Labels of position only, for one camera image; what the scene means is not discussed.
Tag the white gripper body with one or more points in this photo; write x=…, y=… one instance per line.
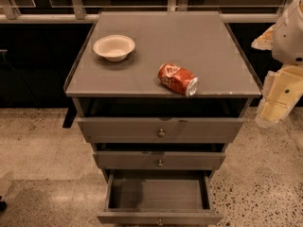
x=288, y=42

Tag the grey drawer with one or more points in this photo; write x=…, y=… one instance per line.
x=178, y=156
x=142, y=197
x=138, y=120

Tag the brass middle drawer knob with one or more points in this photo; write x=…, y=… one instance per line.
x=160, y=163

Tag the crushed red coke can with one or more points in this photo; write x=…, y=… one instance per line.
x=178, y=79

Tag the top grey drawer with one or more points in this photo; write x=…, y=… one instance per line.
x=138, y=120

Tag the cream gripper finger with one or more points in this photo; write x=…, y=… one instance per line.
x=265, y=40
x=281, y=91

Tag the brass top drawer knob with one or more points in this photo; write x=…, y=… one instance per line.
x=161, y=133

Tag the grey drawer cabinet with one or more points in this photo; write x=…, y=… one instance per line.
x=198, y=41

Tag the white paper bowl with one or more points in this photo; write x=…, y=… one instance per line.
x=114, y=47

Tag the bottom grey drawer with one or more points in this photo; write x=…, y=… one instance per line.
x=142, y=197

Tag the middle grey drawer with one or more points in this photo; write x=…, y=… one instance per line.
x=178, y=156

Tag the metal window railing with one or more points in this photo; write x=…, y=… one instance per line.
x=86, y=11

